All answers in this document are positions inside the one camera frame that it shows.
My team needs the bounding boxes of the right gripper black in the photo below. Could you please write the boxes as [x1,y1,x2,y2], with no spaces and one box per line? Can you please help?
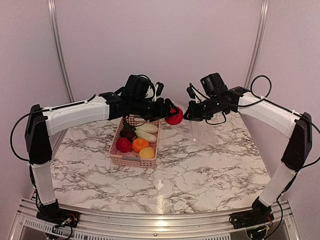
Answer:
[182,94,227,122]

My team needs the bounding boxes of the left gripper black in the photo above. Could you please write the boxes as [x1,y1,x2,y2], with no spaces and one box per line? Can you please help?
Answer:
[131,97,180,122]

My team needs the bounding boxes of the red pepper front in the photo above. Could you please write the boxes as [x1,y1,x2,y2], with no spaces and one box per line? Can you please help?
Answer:
[164,106,184,125]

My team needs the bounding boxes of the red pepper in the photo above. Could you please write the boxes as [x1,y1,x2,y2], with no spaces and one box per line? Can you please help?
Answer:
[164,106,184,125]
[116,137,132,153]

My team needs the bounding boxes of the clear zip top bag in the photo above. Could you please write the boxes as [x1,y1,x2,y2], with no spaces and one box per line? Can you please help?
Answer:
[182,119,218,147]

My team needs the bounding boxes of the dark purple pepper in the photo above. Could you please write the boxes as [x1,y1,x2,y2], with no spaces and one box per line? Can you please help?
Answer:
[120,127,137,142]

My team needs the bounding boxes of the yellow pepper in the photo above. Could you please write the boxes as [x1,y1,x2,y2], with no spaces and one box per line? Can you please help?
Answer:
[139,147,155,159]

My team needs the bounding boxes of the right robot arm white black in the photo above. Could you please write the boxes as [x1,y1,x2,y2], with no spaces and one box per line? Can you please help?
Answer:
[184,86,312,224]

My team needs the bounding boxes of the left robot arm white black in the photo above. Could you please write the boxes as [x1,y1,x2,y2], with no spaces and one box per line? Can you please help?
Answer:
[24,92,178,223]

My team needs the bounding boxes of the white cabbage upper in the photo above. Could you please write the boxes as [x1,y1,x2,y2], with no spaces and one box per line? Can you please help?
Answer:
[135,123,159,134]

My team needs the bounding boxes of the white cabbage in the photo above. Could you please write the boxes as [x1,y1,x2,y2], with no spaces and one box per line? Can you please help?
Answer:
[135,130,157,144]
[135,123,159,134]

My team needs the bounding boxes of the white cabbage lower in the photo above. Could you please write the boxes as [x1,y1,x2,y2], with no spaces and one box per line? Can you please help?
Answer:
[135,130,157,144]

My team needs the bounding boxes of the orange pepper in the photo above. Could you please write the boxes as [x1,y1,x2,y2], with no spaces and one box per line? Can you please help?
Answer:
[131,138,150,153]

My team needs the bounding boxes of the pink plastic basket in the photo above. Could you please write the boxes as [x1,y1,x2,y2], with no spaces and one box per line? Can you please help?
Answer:
[109,115,160,168]

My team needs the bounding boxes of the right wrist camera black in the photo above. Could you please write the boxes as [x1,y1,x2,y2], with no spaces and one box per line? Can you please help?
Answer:
[200,72,228,98]

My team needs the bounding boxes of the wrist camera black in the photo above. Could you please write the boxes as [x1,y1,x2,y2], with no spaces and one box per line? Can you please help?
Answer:
[122,74,164,102]
[200,72,228,98]

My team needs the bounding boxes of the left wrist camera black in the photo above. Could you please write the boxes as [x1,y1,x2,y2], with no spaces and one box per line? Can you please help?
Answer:
[122,74,164,102]

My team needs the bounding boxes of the right aluminium corner post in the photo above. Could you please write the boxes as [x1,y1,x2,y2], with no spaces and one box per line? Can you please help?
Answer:
[244,0,270,88]

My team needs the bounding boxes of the aluminium corner post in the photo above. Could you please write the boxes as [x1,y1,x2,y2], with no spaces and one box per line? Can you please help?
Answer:
[47,0,75,103]
[244,0,270,88]

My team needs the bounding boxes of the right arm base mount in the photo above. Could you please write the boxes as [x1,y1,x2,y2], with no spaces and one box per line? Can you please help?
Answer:
[229,198,275,229]

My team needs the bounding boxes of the aluminium front rail frame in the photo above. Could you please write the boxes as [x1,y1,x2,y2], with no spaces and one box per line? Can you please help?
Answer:
[8,198,301,240]

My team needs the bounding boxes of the left aluminium corner post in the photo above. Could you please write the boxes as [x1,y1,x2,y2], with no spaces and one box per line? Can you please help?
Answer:
[47,0,75,103]

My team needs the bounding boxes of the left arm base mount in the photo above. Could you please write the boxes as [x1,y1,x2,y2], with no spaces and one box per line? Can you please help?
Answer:
[36,200,80,228]

